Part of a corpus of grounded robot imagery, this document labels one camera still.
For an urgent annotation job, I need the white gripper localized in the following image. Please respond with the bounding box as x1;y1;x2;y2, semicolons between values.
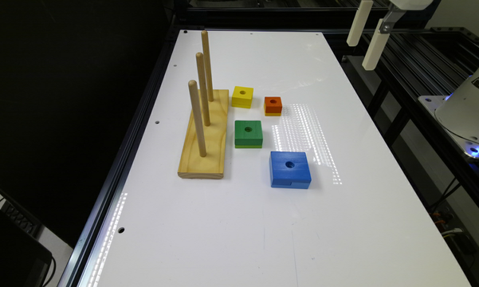
347;0;433;71

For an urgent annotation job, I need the green wooden block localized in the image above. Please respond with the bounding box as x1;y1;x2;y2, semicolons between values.
234;120;263;148

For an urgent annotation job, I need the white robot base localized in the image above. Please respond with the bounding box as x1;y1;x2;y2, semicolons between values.
418;68;479;160

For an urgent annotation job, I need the orange wooden block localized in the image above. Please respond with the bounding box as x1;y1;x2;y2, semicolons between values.
264;96;283;116

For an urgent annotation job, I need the yellow wooden block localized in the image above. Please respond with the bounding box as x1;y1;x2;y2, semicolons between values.
231;86;253;108

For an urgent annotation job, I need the blue wooden block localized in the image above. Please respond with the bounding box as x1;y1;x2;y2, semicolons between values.
269;151;312;189

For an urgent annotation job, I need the far wooden peg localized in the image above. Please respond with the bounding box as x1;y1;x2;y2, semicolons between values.
201;30;214;102

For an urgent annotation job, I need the wooden peg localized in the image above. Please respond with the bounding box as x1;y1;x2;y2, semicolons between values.
196;52;210;126
188;80;206;157
201;30;214;102

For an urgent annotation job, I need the middle wooden peg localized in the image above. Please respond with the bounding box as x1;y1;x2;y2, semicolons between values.
196;52;210;126

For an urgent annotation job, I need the near wooden peg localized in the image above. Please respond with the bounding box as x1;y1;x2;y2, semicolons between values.
188;80;206;157

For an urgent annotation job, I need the wooden peg base board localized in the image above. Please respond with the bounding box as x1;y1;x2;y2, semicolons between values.
178;89;229;179

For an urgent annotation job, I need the black monitor corner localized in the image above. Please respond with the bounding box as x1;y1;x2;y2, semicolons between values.
0;211;51;287

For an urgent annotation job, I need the black aluminium frame rack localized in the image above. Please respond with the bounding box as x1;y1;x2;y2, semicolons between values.
342;26;479;224

